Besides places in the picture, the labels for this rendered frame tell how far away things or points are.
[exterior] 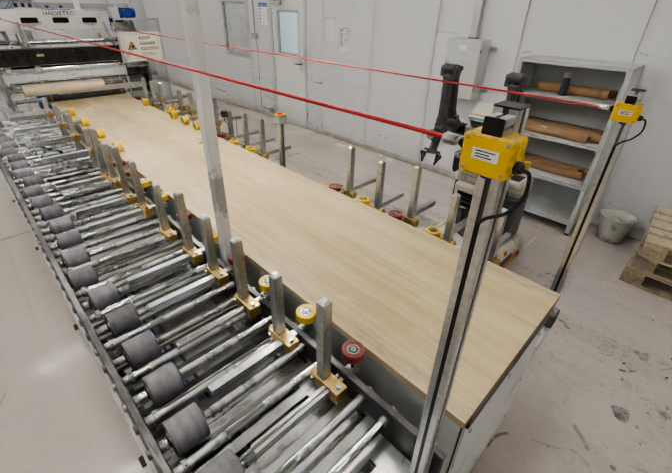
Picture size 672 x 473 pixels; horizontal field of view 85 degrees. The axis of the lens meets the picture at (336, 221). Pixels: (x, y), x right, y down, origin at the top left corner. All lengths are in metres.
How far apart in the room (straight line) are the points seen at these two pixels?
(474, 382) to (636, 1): 3.66
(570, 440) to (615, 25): 3.36
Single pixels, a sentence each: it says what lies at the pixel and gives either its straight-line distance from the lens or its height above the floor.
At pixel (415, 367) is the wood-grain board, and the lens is 1.34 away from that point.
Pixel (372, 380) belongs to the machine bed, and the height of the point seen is 0.67.
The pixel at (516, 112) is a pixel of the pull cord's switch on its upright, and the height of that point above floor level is 1.80.
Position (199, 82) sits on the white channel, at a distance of 1.60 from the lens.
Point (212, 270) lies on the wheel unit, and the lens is 1.80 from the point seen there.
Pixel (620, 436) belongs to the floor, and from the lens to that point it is 2.70.
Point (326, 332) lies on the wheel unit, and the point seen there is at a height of 1.05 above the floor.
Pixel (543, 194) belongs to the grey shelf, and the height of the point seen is 0.16.
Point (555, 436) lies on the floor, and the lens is 2.52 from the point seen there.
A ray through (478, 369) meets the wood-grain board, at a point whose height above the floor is 0.90.
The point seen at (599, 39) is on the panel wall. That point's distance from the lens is 4.41.
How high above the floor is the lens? 1.92
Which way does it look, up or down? 30 degrees down
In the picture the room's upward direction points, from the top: 1 degrees clockwise
